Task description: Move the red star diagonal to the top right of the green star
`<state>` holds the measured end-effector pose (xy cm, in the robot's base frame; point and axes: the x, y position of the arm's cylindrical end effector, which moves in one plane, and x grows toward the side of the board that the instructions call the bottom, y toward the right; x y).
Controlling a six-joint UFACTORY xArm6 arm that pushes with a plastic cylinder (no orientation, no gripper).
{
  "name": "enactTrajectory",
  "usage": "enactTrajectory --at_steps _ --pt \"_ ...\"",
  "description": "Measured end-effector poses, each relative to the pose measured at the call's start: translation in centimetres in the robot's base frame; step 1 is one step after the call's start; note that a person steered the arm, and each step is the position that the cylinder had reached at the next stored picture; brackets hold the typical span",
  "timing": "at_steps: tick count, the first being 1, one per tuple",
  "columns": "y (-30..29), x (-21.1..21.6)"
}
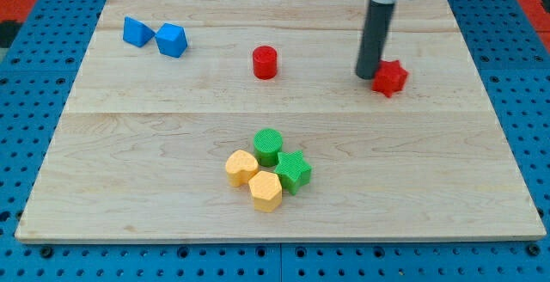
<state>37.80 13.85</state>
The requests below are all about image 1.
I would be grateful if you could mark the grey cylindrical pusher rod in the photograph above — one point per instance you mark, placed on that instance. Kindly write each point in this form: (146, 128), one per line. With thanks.
(375, 32)

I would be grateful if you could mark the red star block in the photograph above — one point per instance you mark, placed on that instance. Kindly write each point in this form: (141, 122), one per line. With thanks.
(389, 78)

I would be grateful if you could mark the green star block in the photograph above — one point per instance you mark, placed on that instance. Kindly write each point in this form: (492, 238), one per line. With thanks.
(293, 171)

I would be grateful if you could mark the red cylinder block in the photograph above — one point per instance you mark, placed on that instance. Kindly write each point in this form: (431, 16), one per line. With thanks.
(265, 62)

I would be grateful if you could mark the green cylinder block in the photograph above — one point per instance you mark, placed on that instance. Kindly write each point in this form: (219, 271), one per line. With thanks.
(267, 144)

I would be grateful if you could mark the yellow hexagon block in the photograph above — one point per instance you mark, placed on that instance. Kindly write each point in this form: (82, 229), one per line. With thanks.
(266, 191)

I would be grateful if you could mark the yellow heart block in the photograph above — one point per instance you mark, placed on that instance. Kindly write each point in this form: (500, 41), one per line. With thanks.
(240, 167)

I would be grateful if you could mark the wooden board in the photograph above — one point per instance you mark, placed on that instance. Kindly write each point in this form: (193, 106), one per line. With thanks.
(139, 153)

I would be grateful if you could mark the blue cube block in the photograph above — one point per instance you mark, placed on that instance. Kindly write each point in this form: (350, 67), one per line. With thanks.
(171, 40)

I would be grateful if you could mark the blue triangular block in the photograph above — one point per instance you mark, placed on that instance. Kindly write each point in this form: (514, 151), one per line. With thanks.
(136, 33)

